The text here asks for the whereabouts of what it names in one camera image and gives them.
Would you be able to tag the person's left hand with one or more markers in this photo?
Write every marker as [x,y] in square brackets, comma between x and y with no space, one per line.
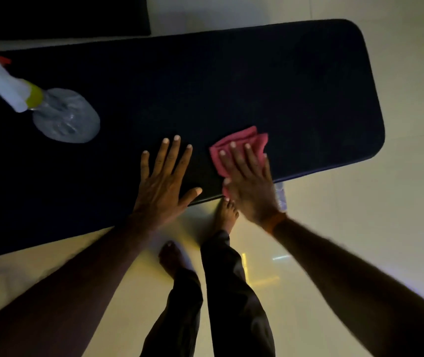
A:
[158,198]

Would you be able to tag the person's right hand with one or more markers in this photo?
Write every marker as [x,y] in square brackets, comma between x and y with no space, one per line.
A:
[251,191]

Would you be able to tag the person's left little finger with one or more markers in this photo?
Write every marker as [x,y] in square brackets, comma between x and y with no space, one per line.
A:
[145,166]

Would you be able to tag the person's right middle finger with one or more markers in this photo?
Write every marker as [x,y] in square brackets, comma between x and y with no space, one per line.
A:
[240,157]

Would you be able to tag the person's right thumb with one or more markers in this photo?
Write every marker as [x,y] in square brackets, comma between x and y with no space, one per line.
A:
[230,188]

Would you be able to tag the person's right little finger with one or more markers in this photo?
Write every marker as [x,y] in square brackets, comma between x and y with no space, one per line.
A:
[267,167]

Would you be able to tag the person's left middle finger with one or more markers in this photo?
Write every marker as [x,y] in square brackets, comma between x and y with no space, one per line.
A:
[170,156]

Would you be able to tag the person's left thumb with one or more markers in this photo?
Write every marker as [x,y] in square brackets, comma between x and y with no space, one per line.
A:
[191,196]

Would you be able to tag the pink cleaning cloth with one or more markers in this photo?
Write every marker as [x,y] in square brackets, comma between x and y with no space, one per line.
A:
[247,139]

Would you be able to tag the person's left forearm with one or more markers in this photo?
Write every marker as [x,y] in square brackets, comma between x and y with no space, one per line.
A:
[67,293]

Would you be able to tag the person's right forearm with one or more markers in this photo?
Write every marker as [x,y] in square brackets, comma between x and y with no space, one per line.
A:
[353,289]

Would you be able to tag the person's right foot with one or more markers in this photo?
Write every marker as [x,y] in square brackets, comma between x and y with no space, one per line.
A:
[226,217]

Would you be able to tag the person's foot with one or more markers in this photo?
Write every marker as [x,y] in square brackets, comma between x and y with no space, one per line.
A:
[226,217]
[173,258]

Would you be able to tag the clear plastic item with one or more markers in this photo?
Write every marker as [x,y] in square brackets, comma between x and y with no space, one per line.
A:
[280,198]

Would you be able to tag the orange wristband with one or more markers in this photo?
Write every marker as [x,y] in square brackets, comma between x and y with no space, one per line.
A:
[273,223]

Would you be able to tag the person's left foot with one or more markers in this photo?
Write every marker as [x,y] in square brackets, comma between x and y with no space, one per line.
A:
[173,258]

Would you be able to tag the black rounded bench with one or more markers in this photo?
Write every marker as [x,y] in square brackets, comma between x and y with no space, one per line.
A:
[234,81]

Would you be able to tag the clear spray bottle white nozzle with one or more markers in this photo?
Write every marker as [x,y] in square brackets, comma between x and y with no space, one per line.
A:
[61,115]

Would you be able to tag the person's right leg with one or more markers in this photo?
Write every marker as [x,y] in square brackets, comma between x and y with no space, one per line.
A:
[234,293]

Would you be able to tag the person's leg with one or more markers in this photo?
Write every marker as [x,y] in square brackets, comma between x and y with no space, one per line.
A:
[234,293]
[178,316]

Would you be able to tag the person's left leg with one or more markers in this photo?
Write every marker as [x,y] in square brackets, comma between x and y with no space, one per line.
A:
[178,316]

